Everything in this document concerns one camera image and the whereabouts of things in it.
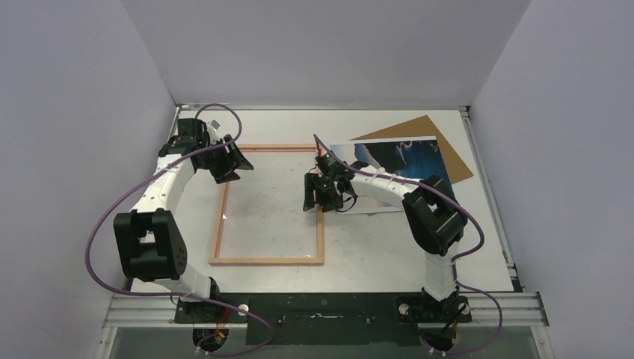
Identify sea landscape photo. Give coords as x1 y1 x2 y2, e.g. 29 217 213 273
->
329 136 451 185

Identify brown backing board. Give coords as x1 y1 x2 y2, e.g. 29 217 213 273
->
356 115 473 184

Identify clear acrylic sheet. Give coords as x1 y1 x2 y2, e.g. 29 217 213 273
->
218 150 321 260

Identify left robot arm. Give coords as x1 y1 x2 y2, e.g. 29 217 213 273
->
113 118 253 322

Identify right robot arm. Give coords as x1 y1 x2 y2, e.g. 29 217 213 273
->
303 154 471 323

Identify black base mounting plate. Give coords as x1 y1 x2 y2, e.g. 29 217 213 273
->
178 293 460 346

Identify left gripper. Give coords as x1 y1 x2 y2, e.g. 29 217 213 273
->
199 135 253 183

